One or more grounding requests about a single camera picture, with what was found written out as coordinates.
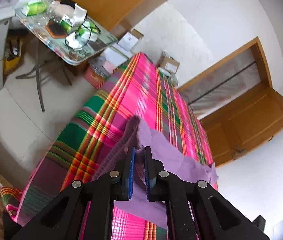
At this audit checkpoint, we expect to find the white small box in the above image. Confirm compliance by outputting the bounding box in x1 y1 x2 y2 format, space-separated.
118 29 144 51

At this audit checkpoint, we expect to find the wooden door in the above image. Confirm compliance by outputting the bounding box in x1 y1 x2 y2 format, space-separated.
201 83 283 167

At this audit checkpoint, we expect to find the brown cardboard box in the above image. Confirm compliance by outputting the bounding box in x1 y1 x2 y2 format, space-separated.
158 51 180 74

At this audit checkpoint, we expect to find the pink plaid bed sheet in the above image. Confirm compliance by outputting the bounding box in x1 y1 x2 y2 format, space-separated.
1 53 218 239

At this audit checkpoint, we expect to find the plastic door curtain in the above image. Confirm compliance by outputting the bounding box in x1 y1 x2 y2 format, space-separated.
180 49 261 120

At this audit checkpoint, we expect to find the cluttered side table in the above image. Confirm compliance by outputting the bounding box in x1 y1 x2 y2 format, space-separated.
15 0 118 110

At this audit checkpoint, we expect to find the purple fleece garment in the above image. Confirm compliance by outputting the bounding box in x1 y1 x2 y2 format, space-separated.
92 115 218 229

